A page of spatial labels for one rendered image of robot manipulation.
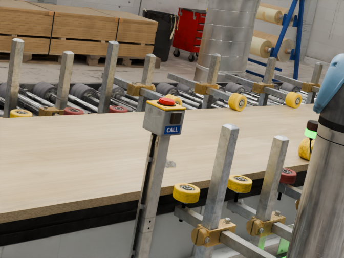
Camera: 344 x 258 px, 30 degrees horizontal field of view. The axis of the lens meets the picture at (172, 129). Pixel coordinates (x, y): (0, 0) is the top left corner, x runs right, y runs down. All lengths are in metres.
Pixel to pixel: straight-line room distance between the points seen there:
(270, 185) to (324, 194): 0.79
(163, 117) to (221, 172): 0.33
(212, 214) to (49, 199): 0.45
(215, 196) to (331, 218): 0.64
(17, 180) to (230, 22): 4.39
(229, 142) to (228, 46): 4.31
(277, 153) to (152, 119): 0.54
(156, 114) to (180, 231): 0.66
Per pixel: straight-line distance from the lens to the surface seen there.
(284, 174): 2.29
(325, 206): 1.20
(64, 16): 8.23
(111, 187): 1.86
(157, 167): 1.57
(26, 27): 7.99
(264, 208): 2.01
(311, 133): 2.17
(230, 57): 6.05
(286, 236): 2.03
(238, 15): 6.01
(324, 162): 1.19
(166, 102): 1.53
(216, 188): 1.79
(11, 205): 1.66
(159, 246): 2.05
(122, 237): 1.92
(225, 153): 1.75
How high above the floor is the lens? 1.56
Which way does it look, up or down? 15 degrees down
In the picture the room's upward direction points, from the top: 11 degrees clockwise
